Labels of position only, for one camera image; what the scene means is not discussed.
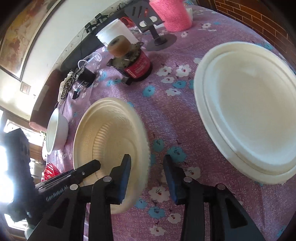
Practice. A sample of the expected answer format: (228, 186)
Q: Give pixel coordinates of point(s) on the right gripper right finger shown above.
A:
(188, 192)

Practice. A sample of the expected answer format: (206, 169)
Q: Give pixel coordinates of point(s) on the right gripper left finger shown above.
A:
(106, 191)

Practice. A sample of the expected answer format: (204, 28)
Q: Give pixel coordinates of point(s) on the cream ribbed foam plate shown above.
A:
(108, 130)

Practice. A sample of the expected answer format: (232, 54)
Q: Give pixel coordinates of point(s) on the large white foam bowl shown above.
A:
(57, 132)

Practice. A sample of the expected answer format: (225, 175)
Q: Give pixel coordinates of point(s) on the red scalloped plate gold rim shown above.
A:
(50, 171)

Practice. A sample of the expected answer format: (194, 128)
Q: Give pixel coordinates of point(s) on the purple floral tablecloth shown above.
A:
(166, 104)

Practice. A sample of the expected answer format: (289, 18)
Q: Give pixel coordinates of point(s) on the small black clip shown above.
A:
(75, 94)

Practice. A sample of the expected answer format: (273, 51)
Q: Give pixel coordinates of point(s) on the maroon armchair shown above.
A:
(46, 101)

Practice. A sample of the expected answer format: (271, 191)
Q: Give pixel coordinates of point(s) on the leopard print pouch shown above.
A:
(66, 86)

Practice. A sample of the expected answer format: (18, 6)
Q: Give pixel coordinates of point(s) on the small black round device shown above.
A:
(85, 77)

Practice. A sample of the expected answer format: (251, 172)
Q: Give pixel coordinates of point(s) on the large white foam plate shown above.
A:
(251, 98)

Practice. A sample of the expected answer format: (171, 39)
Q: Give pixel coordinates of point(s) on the white foam plate beneath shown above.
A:
(210, 125)

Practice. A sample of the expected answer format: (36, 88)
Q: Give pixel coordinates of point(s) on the dark jar red label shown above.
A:
(129, 60)

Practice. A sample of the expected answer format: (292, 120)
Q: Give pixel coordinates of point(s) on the black sofa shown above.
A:
(88, 45)

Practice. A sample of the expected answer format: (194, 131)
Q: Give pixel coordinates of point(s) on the white plastic canister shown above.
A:
(113, 30)

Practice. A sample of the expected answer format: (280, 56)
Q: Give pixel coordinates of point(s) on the red plastic bag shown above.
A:
(128, 22)

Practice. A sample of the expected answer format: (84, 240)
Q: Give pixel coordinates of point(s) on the black cameras on sofa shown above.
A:
(99, 19)

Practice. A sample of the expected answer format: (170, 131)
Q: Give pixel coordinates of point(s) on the framed horse painting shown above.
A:
(20, 35)

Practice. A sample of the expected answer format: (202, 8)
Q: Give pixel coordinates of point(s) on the black phone stand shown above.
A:
(145, 18)

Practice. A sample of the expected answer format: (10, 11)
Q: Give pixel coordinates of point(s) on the pink knit covered bottle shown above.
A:
(173, 14)

